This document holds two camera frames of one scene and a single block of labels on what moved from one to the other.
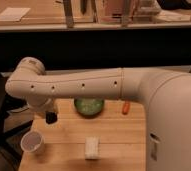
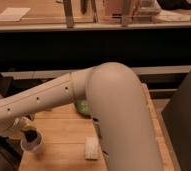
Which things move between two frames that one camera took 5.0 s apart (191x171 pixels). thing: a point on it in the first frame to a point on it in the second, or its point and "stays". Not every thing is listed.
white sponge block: x=92 y=147 stays
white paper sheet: x=12 y=14 stays
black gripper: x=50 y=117 to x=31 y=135
